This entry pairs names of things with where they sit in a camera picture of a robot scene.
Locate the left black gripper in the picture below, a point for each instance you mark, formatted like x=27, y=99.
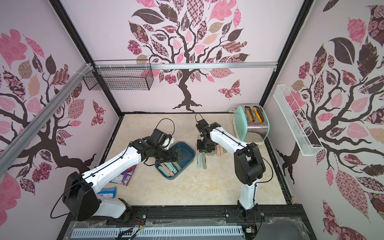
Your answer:
x=169, y=158

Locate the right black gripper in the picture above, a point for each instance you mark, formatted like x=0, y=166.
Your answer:
x=205, y=149

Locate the pale mint fruit knife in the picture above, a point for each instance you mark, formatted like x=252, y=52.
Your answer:
x=199, y=161

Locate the teal plastic storage box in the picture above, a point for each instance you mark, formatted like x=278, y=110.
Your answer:
x=185, y=156

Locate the pale olive fruit knife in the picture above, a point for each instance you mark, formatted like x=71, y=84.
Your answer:
x=204, y=163

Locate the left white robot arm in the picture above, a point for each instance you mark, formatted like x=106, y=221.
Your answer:
x=80, y=196

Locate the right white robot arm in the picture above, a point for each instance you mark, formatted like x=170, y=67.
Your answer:
x=249, y=164

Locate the long pink fruit knife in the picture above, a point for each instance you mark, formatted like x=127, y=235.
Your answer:
x=166, y=170

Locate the mint green toaster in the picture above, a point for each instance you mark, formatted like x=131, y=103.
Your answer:
x=251, y=123

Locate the purple snack packet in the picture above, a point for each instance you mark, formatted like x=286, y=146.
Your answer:
x=124, y=177

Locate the blue snack packet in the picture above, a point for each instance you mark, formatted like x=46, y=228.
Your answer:
x=108, y=193

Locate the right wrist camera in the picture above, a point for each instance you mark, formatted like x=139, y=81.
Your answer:
x=202, y=126

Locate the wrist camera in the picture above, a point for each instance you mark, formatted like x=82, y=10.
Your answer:
x=160, y=139
x=202, y=126

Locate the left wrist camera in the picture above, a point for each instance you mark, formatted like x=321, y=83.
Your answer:
x=160, y=139

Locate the white slotted cable duct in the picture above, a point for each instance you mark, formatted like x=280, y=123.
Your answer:
x=159, y=233

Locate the black wire basket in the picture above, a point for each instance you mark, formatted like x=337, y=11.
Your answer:
x=130, y=75

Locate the white wire shelf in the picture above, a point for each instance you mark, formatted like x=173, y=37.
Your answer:
x=290, y=104

